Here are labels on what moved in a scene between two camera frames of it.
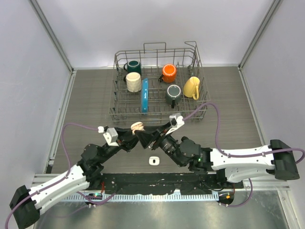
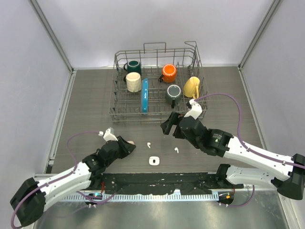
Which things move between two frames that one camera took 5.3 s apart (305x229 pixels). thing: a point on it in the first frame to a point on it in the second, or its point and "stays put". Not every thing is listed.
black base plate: x=165 y=183 stays put
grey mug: x=173 y=95 stays put
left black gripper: x=126 y=140 to x=127 y=148
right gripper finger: x=145 y=138 to x=173 y=119
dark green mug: x=133 y=66 stays put
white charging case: x=154 y=161 stays put
